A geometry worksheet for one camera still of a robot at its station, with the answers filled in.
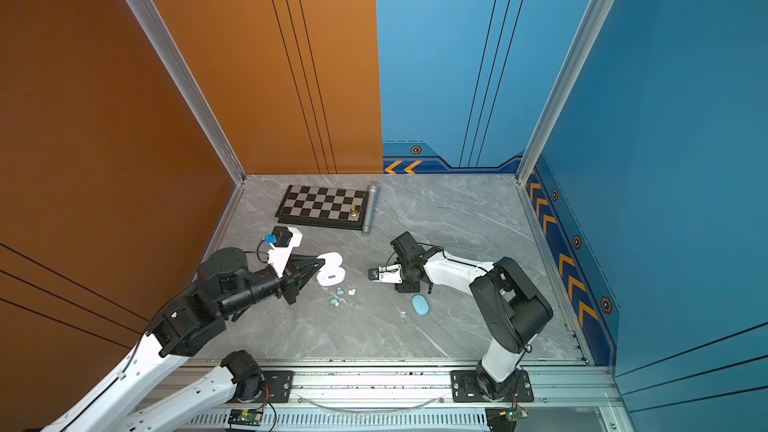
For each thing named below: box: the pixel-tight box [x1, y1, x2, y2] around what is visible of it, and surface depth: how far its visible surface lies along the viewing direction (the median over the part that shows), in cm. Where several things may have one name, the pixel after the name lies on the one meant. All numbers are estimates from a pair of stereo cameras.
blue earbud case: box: [412, 294, 430, 317], surface depth 87 cm
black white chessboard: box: [276, 185, 370, 231], surface depth 108 cm
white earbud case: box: [316, 252, 346, 286], surface depth 64 cm
